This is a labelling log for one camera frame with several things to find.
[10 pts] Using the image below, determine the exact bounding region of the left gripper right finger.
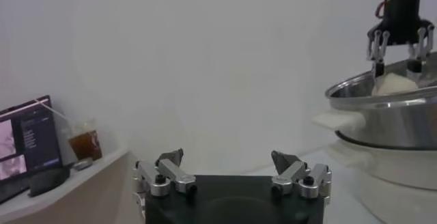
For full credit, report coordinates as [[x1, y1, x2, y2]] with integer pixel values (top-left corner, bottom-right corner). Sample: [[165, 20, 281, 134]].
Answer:
[[270, 150, 333, 199]]

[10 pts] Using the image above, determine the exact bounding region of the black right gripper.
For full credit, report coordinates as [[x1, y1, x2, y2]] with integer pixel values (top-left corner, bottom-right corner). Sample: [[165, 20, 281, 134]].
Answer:
[[367, 0, 435, 83]]

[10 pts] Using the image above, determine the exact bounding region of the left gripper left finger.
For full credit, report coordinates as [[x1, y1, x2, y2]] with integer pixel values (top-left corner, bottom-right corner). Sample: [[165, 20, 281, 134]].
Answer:
[[132, 148, 198, 199]]

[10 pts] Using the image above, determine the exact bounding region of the white steamed baozi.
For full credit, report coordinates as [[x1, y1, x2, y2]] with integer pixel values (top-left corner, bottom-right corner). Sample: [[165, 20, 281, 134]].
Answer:
[[371, 71, 420, 97]]

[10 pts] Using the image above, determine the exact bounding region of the stainless steel pot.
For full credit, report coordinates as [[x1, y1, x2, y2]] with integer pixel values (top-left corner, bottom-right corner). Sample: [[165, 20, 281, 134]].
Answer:
[[324, 51, 437, 151]]

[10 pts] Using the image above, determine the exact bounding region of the white side table with cup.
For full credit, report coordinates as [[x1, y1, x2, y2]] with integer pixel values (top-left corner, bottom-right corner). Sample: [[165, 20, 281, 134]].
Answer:
[[0, 148, 134, 224]]

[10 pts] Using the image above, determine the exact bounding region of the plastic iced coffee cup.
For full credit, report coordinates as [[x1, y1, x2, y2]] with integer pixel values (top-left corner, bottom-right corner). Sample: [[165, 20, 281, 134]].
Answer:
[[67, 119, 103, 162]]

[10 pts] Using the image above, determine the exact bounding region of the black cat-eared pouch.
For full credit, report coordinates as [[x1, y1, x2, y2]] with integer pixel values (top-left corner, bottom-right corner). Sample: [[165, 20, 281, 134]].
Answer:
[[27, 167, 71, 198]]

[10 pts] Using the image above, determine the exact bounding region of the white drinking straw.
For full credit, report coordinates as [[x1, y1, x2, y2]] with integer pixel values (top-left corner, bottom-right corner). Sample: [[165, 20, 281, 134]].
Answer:
[[33, 98, 71, 122]]

